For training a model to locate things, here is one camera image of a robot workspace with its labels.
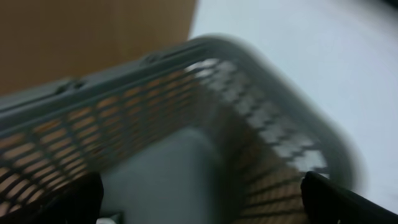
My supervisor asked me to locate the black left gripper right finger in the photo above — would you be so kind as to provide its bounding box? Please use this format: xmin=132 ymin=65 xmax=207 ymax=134
xmin=300 ymin=171 xmax=397 ymax=224

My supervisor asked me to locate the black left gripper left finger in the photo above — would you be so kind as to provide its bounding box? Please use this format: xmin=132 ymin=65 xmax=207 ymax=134
xmin=1 ymin=172 xmax=104 ymax=224

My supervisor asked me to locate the grey plastic mesh basket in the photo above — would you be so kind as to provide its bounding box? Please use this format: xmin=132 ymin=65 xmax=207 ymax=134
xmin=1 ymin=37 xmax=357 ymax=223

